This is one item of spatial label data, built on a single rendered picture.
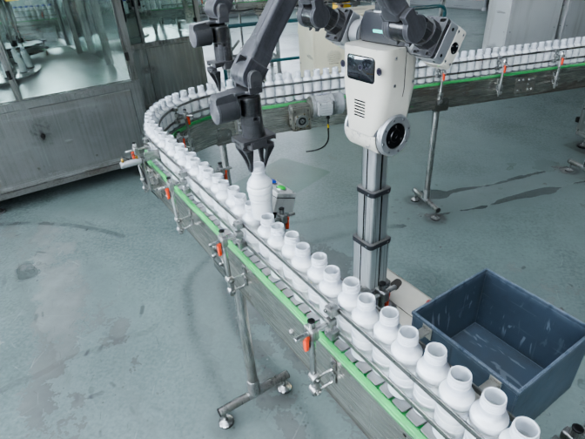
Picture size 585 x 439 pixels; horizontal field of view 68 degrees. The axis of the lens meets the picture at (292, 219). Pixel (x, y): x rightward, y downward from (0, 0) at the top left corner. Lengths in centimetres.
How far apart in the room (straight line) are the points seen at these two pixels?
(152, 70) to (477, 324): 546
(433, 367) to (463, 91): 262
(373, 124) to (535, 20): 570
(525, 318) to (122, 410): 178
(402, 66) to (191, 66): 509
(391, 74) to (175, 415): 172
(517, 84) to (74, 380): 330
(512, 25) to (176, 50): 446
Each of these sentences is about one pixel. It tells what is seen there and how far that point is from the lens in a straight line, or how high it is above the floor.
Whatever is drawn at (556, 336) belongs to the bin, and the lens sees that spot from 141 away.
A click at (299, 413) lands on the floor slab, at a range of 217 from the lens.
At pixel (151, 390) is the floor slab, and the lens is 239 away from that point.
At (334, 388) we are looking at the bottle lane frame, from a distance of 116.
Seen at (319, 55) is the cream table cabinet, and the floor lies 79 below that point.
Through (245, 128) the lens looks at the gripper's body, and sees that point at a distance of 114.
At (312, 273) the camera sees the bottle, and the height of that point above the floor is 113.
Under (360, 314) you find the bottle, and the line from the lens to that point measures 94.
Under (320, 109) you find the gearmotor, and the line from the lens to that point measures 266.
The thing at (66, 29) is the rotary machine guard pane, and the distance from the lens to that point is 416.
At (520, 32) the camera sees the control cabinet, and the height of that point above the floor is 69.
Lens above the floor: 178
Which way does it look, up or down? 31 degrees down
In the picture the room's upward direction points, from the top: 4 degrees counter-clockwise
